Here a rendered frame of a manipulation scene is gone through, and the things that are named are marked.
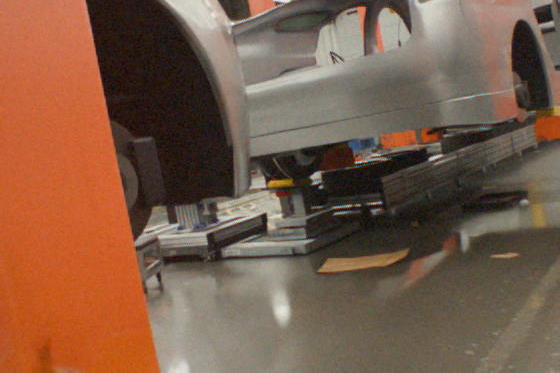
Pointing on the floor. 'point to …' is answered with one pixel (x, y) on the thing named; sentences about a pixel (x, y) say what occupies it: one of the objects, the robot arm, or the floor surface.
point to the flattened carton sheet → (361, 262)
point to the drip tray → (494, 198)
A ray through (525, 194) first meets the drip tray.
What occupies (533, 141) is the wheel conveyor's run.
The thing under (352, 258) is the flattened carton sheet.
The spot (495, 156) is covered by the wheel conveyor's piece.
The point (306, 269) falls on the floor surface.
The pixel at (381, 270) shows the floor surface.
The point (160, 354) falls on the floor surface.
